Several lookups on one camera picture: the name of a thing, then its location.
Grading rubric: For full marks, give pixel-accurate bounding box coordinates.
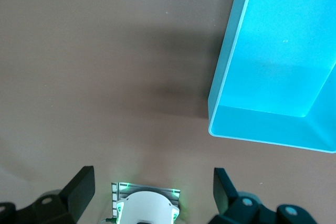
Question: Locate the turquoise plastic bin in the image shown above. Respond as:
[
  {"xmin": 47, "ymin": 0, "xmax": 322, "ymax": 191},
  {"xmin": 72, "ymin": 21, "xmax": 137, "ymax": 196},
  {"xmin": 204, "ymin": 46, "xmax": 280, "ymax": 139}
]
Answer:
[{"xmin": 208, "ymin": 0, "xmax": 336, "ymax": 154}]

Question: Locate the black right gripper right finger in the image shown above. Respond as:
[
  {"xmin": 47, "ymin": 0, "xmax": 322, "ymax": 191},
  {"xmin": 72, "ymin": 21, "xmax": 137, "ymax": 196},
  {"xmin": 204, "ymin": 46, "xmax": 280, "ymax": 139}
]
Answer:
[{"xmin": 209, "ymin": 167, "xmax": 322, "ymax": 224}]

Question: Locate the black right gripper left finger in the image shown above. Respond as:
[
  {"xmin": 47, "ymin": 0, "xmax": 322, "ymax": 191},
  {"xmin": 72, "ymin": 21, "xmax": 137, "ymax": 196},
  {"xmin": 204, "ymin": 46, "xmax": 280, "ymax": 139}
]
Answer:
[{"xmin": 0, "ymin": 165, "xmax": 95, "ymax": 224}]

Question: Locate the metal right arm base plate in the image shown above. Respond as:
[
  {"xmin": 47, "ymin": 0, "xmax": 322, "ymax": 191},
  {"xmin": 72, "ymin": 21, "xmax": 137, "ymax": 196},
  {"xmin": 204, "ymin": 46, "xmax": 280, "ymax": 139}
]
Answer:
[{"xmin": 110, "ymin": 182, "xmax": 182, "ymax": 217}]

